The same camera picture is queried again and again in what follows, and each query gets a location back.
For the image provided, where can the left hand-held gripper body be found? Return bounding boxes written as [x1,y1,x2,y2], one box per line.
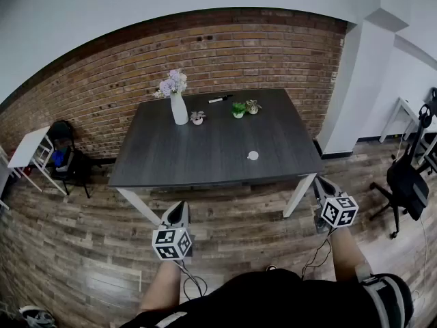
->
[152,222,194,262]

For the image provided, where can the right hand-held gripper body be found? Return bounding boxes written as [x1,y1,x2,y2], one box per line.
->
[313,195,359,234]

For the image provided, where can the person's left forearm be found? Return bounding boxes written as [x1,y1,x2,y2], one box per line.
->
[138,260,182,316]

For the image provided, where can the person's right forearm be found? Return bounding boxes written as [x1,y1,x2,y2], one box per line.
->
[328,228,371,283]

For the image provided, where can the white table leg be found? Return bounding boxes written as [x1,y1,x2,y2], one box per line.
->
[117,187,162,226]
[282,173,318,219]

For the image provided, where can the black office chair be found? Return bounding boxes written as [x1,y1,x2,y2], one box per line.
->
[369,123,430,239]

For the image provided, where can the small pink potted plant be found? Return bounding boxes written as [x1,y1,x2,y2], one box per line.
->
[189,110,207,126]

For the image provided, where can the white ceramic vase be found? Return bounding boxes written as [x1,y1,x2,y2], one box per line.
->
[170,92,190,126]

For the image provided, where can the small variegated potted plant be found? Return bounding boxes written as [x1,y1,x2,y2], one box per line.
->
[244,99,263,115]

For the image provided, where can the white desk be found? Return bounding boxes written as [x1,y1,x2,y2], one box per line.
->
[378,96,437,156]

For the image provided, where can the black folding chair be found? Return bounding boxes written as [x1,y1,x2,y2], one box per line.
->
[46,120,102,200]

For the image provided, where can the person's black shirt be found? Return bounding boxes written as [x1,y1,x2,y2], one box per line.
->
[119,268,414,328]

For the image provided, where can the small green potted plant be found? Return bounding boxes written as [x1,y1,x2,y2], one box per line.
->
[231,101,247,120]

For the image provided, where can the black headphones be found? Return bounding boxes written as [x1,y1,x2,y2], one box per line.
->
[418,103,433,128]

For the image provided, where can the purple flower bouquet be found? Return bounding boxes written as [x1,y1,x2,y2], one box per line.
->
[152,68,188,99]

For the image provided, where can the grey and white shoe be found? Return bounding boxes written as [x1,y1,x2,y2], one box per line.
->
[18,305,57,328]

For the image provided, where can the white side table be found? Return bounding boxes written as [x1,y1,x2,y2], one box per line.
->
[7,126,68,196]

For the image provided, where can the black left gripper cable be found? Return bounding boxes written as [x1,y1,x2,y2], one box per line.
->
[178,258,208,302]

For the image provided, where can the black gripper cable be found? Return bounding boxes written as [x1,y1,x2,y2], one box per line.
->
[302,228,334,280]
[178,258,208,302]

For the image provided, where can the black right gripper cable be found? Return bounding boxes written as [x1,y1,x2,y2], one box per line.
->
[302,228,334,280]

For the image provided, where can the grey arm strap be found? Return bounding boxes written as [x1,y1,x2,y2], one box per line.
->
[354,263,397,328]

